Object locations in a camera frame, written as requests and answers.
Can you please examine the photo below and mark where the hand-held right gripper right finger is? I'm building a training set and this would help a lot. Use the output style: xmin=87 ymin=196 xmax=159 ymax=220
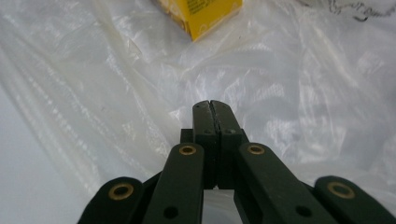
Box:
xmin=210 ymin=99 xmax=250 ymax=190

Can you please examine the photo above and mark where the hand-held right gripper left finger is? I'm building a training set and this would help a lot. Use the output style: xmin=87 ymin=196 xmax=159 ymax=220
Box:
xmin=180 ymin=100 xmax=219 ymax=190

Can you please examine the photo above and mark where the clear plastic bag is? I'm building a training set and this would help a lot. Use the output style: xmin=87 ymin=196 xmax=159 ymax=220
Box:
xmin=0 ymin=0 xmax=396 ymax=218

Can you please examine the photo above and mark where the yellow box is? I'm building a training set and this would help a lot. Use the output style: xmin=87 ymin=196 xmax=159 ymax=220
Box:
xmin=154 ymin=0 xmax=244 ymax=42

